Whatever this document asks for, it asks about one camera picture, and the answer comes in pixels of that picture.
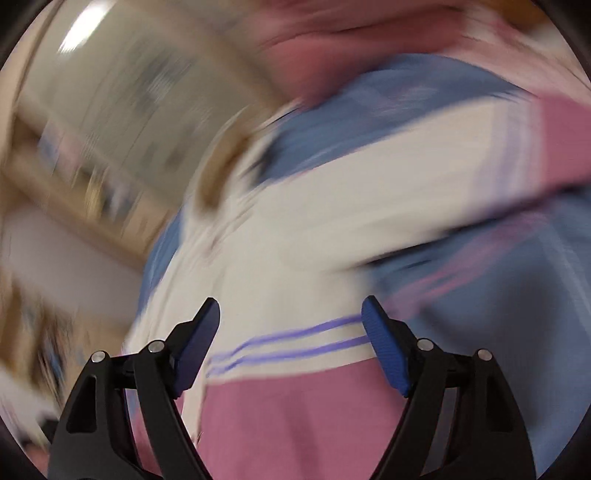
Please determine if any pink quilted blanket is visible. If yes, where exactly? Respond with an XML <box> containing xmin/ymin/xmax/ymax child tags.
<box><xmin>248</xmin><ymin>0</ymin><xmax>546</xmax><ymax>100</ymax></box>

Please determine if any pink and white jacket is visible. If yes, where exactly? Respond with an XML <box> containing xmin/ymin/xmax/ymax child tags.
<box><xmin>120</xmin><ymin>94</ymin><xmax>591</xmax><ymax>480</ymax></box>

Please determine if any frosted glass wardrobe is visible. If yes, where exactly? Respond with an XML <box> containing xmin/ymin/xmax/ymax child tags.
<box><xmin>13</xmin><ymin>0</ymin><xmax>297</xmax><ymax>204</ymax></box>

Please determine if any blue plaid bed sheet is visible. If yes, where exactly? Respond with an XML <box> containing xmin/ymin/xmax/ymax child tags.
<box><xmin>135</xmin><ymin>52</ymin><xmax>591</xmax><ymax>478</ymax></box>

